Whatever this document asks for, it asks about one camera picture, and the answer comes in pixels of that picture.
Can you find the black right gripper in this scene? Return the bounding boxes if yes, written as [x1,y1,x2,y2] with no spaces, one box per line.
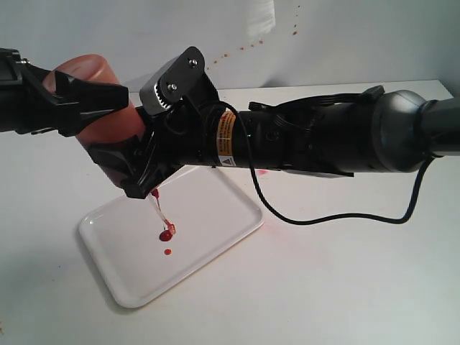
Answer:
[87,99,237,198]

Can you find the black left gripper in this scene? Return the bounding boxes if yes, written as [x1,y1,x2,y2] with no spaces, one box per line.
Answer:
[1,48,129,137]

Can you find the red sauce squeeze bottle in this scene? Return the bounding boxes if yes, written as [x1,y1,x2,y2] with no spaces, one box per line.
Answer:
[42,54,145,149]

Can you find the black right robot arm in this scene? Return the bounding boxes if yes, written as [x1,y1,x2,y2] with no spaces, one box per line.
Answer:
[88,86,459,198]

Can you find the red sauce drops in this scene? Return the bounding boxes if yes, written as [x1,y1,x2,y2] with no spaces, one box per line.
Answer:
[159,230,173,242]

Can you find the white rectangular plastic tray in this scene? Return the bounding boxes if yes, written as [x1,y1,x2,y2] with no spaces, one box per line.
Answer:
[79,166,263,308]

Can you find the white cloth backdrop sheet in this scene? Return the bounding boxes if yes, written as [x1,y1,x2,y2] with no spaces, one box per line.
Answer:
[0,0,277,96]

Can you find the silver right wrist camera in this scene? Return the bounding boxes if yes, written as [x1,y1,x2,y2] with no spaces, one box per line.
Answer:
[139,46,219,116]

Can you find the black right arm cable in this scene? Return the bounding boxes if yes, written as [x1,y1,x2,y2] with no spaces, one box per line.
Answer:
[165,101,436,227]

